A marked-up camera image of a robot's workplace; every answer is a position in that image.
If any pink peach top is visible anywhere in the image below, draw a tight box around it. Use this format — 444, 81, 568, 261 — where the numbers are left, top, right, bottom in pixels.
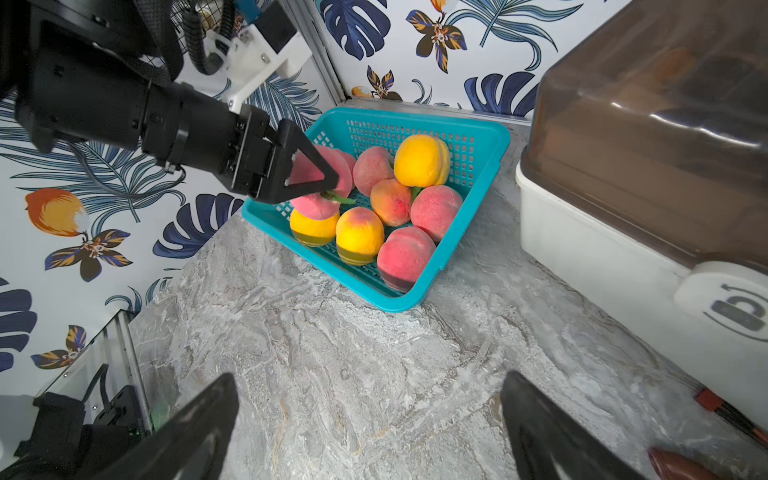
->
286, 143, 356, 221

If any black wire wall basket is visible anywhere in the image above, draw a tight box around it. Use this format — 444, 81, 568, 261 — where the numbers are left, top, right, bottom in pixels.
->
171, 0, 225, 38

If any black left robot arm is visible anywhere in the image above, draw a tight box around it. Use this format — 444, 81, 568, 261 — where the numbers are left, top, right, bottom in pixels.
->
1, 1, 339, 204

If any brown toy figure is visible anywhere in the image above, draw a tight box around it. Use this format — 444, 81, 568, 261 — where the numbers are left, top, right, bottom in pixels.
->
647, 386, 768, 480

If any teal plastic basket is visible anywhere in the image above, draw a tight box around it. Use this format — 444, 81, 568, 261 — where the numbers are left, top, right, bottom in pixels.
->
241, 107, 510, 313

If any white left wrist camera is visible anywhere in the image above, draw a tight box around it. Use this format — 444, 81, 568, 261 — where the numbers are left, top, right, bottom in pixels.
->
201, 1, 312, 114

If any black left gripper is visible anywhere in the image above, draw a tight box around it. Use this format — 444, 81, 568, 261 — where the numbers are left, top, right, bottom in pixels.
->
140, 83, 339, 204

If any yellow red peach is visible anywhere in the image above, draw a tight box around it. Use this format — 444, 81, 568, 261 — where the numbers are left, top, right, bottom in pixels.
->
370, 178, 412, 227
336, 207, 385, 266

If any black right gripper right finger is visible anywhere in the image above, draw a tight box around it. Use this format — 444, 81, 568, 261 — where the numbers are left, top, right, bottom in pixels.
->
500, 370, 642, 479

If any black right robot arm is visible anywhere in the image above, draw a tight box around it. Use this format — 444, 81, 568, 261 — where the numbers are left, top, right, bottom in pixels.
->
1, 371, 640, 479

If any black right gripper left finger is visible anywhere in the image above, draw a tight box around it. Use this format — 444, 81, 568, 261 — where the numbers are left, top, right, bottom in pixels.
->
92, 373, 239, 479

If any brown white storage box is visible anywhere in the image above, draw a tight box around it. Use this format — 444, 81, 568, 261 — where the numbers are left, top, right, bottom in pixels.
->
516, 1, 767, 426

